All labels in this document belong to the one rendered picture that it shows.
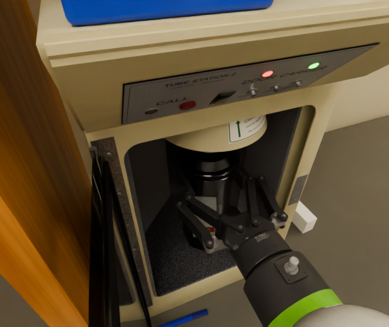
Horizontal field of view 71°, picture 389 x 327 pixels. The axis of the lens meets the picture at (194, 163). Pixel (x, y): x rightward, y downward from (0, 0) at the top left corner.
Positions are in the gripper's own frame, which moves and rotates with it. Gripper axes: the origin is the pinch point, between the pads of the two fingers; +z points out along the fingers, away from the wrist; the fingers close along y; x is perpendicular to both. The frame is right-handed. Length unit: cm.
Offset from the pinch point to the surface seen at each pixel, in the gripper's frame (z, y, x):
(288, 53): -19.7, 4.1, -28.3
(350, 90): 34, -75, 11
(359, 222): -8, -42, 26
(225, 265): -8.9, -0.5, 18.2
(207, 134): -6.9, 3.6, -14.1
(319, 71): -16.6, -2.3, -25.1
